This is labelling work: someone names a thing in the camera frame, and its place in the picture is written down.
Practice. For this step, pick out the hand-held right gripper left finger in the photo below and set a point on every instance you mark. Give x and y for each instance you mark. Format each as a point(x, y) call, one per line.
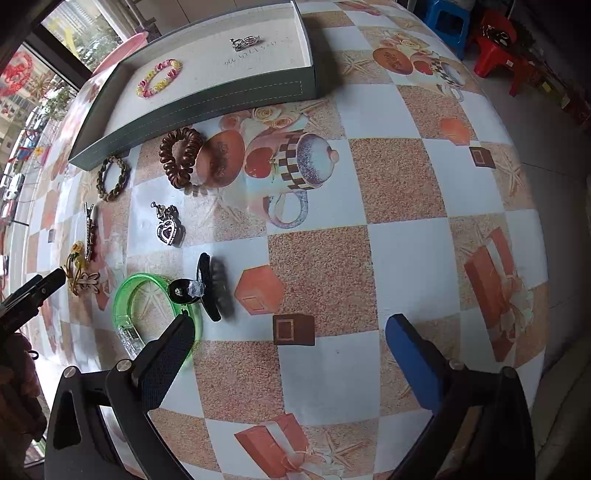
point(166, 360)

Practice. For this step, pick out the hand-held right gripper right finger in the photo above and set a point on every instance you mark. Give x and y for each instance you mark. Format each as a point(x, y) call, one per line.
point(411, 364)

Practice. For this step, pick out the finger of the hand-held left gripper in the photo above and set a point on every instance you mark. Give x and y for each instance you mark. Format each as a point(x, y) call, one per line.
point(32, 293)

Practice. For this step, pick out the beige looped flower hair clip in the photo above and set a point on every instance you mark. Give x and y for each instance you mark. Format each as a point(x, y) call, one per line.
point(85, 279)

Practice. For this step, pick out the yellow hair accessory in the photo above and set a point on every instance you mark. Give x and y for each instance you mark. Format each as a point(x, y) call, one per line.
point(78, 263)

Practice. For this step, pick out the silver alligator hair clip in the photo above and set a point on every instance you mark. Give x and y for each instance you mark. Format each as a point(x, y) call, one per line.
point(91, 230)

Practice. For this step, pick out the black claw hair clip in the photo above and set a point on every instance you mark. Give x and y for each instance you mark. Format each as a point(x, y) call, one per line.
point(203, 272)

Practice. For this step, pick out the grey-green jewelry tray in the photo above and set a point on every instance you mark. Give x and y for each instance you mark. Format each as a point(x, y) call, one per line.
point(207, 99)

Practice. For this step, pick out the person's left hand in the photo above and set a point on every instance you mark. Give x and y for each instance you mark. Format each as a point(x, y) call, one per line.
point(16, 387)

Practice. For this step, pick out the black crystal hair clip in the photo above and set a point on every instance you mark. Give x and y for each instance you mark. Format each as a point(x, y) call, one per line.
point(178, 290)

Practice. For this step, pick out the red paper window decoration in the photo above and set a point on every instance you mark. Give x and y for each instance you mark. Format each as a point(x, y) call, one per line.
point(16, 74)

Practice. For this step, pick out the pink plastic basin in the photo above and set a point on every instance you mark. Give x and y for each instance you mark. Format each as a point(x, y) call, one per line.
point(120, 50)

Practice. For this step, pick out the red plastic stool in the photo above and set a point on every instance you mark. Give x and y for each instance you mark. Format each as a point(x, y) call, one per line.
point(496, 50)

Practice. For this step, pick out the small silver hair clip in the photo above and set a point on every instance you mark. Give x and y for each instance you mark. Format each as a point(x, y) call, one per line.
point(244, 43)

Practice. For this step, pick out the blue plastic stool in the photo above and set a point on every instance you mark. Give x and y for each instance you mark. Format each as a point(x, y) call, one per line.
point(445, 18)

